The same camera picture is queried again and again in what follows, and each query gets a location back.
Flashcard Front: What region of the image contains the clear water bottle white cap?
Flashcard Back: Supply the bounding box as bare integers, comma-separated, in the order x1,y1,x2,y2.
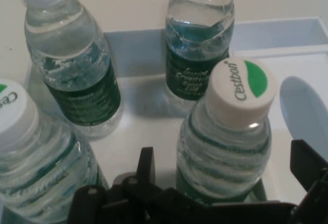
14,0,124,140
0,78,111,224
176,58,279,207
165,0,236,105

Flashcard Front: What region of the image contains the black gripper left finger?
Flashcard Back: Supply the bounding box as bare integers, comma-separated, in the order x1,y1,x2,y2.
67,146,228,224

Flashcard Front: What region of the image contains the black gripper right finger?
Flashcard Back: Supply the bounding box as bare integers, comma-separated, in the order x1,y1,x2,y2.
288,139,328,224

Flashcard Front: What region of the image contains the white plastic bottle tray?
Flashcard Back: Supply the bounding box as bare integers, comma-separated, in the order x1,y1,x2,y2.
25,15,328,211

